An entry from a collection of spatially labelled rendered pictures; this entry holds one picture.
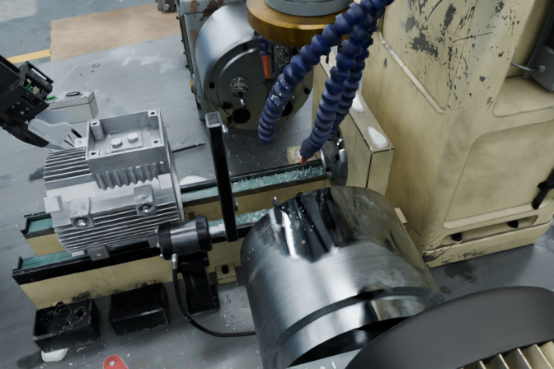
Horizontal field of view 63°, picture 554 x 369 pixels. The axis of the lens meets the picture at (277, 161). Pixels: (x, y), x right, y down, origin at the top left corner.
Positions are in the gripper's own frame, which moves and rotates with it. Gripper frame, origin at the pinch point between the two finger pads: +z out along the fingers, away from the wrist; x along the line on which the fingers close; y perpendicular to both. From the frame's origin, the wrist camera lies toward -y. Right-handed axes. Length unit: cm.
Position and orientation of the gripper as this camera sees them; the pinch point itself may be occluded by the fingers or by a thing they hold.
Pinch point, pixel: (63, 146)
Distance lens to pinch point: 88.6
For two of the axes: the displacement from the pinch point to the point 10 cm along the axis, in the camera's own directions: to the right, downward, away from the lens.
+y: 8.3, -5.2, -2.2
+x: -2.4, -6.7, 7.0
